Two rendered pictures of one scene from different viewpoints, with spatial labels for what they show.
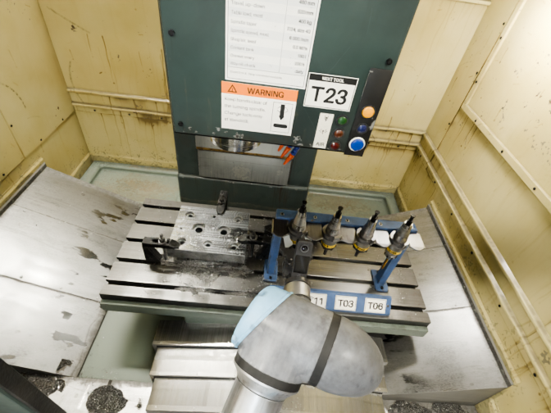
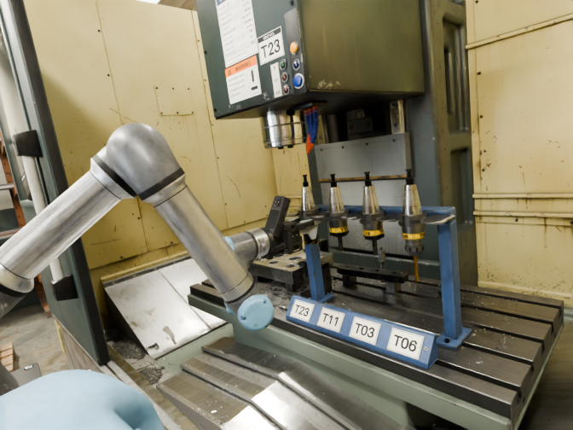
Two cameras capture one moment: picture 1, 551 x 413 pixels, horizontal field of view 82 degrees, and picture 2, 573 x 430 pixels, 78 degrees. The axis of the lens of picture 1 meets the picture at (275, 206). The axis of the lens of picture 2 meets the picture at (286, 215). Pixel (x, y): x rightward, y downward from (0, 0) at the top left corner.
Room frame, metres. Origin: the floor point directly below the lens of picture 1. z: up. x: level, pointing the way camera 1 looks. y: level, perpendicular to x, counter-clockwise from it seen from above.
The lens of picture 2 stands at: (0.00, -0.86, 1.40)
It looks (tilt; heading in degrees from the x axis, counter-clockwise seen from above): 10 degrees down; 52
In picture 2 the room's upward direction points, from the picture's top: 8 degrees counter-clockwise
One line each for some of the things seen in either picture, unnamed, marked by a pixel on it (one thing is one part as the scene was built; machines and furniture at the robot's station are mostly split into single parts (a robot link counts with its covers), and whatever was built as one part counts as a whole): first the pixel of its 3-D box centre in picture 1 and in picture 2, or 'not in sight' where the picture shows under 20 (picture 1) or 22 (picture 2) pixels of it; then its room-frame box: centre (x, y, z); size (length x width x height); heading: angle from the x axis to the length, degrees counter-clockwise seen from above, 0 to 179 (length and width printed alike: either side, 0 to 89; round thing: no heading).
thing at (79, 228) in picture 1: (78, 255); (216, 287); (0.77, 0.81, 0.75); 0.89 x 0.67 x 0.26; 4
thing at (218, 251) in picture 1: (211, 233); (287, 263); (0.83, 0.24, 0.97); 0.29 x 0.23 x 0.05; 94
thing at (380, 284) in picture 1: (392, 259); (450, 281); (0.77, -0.46, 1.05); 0.10 x 0.05 x 0.30; 4
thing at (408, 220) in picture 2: (398, 240); (412, 218); (0.72, -0.41, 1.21); 0.06 x 0.06 x 0.03
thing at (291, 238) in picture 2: (296, 270); (279, 238); (0.56, -0.09, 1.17); 0.12 x 0.08 x 0.09; 4
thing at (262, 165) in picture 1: (246, 136); (362, 196); (1.27, 0.18, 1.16); 0.48 x 0.05 x 0.51; 94
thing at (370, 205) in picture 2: (370, 227); (369, 199); (0.71, -0.30, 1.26); 0.04 x 0.04 x 0.07
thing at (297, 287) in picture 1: (298, 293); (257, 243); (0.48, -0.10, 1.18); 0.08 x 0.05 x 0.08; 94
